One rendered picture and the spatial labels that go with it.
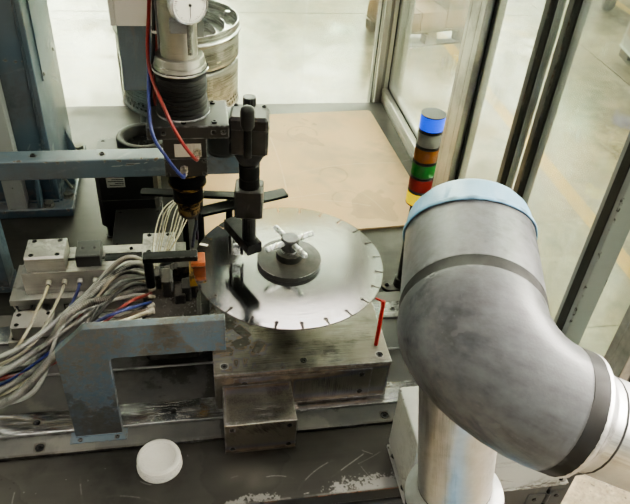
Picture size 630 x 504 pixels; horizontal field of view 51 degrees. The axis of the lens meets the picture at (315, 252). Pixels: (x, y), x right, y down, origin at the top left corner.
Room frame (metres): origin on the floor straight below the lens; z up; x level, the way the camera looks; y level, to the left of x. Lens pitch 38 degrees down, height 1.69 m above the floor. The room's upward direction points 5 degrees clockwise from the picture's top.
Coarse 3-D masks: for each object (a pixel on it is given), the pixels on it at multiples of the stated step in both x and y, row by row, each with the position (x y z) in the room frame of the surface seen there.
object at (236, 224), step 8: (224, 224) 0.90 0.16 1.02; (232, 224) 0.89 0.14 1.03; (240, 224) 0.89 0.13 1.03; (248, 224) 0.85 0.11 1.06; (232, 232) 0.88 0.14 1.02; (240, 232) 0.87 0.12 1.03; (248, 232) 0.85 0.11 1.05; (232, 240) 0.90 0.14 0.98; (240, 240) 0.85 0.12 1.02; (248, 240) 0.85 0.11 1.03; (256, 240) 0.85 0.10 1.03; (240, 248) 0.88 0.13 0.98; (248, 248) 0.83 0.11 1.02; (256, 248) 0.84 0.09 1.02
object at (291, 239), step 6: (276, 228) 0.93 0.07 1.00; (282, 234) 0.91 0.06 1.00; (288, 234) 0.91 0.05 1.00; (294, 234) 0.91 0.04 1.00; (300, 234) 0.91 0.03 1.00; (306, 234) 0.92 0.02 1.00; (312, 234) 0.92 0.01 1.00; (282, 240) 0.89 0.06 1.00; (288, 240) 0.89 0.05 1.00; (294, 240) 0.89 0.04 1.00; (300, 240) 0.91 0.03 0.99; (270, 246) 0.87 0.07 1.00; (276, 246) 0.88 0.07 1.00; (282, 246) 0.88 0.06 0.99; (288, 246) 0.88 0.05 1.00; (294, 246) 0.88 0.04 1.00; (282, 252) 0.89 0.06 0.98; (288, 252) 0.88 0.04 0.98; (294, 252) 0.89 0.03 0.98; (300, 252) 0.87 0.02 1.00
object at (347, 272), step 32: (256, 224) 1.00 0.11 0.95; (288, 224) 1.01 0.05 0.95; (320, 224) 1.02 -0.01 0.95; (224, 256) 0.90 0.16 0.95; (256, 256) 0.91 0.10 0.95; (352, 256) 0.93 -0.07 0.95; (224, 288) 0.82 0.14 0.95; (256, 288) 0.82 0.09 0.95; (288, 288) 0.83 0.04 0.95; (320, 288) 0.83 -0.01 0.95; (352, 288) 0.84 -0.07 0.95; (256, 320) 0.75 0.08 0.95; (288, 320) 0.75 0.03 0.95; (320, 320) 0.76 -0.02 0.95
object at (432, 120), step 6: (426, 108) 1.11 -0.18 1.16; (432, 108) 1.11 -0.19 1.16; (426, 114) 1.08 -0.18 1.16; (432, 114) 1.09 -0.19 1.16; (438, 114) 1.09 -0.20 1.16; (444, 114) 1.09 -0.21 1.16; (420, 120) 1.09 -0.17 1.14; (426, 120) 1.07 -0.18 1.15; (432, 120) 1.07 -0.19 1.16; (438, 120) 1.07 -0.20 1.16; (444, 120) 1.08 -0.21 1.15; (420, 126) 1.08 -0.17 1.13; (426, 126) 1.07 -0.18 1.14; (432, 126) 1.07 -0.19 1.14; (438, 126) 1.07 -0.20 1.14; (426, 132) 1.07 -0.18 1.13; (432, 132) 1.07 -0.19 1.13; (438, 132) 1.07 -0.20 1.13
